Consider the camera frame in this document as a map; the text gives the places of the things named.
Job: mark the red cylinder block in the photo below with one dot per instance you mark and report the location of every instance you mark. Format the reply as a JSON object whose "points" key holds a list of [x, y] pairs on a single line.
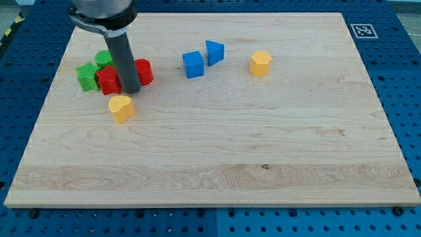
{"points": [[144, 71]]}

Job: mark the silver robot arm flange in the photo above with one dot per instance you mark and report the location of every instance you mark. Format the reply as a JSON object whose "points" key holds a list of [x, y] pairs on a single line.
{"points": [[110, 18]]}

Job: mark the light wooden board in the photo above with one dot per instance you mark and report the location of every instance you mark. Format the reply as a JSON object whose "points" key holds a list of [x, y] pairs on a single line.
{"points": [[311, 133]]}

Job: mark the blue cube block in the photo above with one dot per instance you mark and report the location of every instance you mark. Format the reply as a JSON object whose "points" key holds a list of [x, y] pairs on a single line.
{"points": [[193, 64]]}

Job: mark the blue triangle block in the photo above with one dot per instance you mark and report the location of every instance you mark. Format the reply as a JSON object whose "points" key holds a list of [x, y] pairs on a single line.
{"points": [[215, 52]]}

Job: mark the yellow hexagon block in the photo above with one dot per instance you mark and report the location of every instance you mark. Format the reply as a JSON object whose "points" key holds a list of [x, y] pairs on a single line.
{"points": [[260, 63]]}

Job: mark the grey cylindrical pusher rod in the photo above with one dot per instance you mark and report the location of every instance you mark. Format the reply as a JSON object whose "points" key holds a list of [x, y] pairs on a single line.
{"points": [[123, 60]]}

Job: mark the yellow heart block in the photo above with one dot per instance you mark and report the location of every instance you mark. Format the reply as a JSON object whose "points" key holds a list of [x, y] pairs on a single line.
{"points": [[121, 108]]}

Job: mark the red star block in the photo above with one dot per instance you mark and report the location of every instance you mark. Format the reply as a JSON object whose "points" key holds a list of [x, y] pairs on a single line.
{"points": [[108, 80]]}

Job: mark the green cylinder block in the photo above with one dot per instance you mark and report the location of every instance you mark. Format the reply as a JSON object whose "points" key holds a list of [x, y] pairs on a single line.
{"points": [[103, 58]]}

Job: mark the green star block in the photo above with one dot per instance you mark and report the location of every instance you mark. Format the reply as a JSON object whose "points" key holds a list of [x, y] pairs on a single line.
{"points": [[86, 76]]}

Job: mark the white fiducial marker tag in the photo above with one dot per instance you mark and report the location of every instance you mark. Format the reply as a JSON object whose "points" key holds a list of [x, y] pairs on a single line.
{"points": [[364, 31]]}

